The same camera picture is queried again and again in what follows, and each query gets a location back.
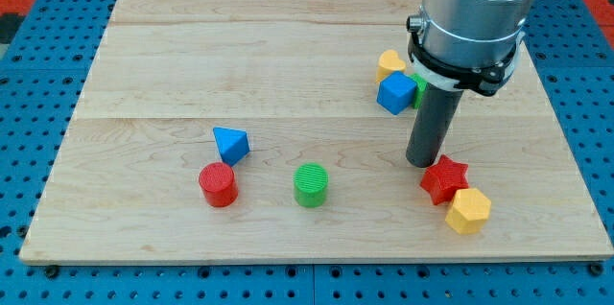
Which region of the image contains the red cylinder block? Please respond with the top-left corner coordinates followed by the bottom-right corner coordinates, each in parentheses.
top-left (199, 162), bottom-right (238, 207)

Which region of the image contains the light wooden board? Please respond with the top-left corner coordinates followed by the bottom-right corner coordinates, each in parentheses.
top-left (19, 0), bottom-right (613, 266)

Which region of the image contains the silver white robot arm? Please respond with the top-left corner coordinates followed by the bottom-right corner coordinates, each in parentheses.
top-left (406, 0), bottom-right (533, 168)

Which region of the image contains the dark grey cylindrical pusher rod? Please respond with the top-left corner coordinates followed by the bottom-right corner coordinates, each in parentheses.
top-left (406, 84), bottom-right (463, 168)

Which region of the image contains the blue cube block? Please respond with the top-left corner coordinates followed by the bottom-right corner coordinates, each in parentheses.
top-left (376, 71), bottom-right (417, 115)

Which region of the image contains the green star block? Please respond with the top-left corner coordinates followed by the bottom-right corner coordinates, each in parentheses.
top-left (410, 73), bottom-right (428, 109)

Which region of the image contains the blue triangle block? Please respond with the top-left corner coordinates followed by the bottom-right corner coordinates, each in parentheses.
top-left (213, 127), bottom-right (250, 166)

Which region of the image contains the green cylinder block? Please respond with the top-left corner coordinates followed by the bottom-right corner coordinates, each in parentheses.
top-left (293, 163), bottom-right (329, 207)

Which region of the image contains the yellow hexagon block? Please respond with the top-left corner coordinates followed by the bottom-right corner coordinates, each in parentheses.
top-left (445, 188), bottom-right (492, 235)

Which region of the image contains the yellow heart block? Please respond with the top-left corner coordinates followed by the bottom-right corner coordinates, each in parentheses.
top-left (375, 49), bottom-right (407, 83)

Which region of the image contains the red star block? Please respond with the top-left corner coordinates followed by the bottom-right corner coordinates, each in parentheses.
top-left (420, 154), bottom-right (469, 205)

